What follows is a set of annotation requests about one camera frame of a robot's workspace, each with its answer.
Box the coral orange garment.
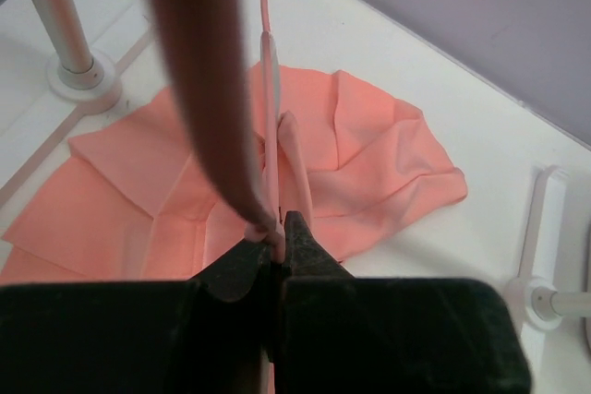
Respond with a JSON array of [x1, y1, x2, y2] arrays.
[[0, 64, 469, 394]]

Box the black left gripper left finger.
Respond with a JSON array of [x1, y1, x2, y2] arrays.
[[1, 241, 269, 393]]

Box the pink wire hanger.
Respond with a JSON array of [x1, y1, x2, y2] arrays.
[[259, 0, 312, 263]]

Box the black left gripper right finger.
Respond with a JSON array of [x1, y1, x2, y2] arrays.
[[274, 211, 532, 393]]

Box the white clothes rack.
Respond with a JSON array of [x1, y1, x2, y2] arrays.
[[0, 0, 591, 335]]

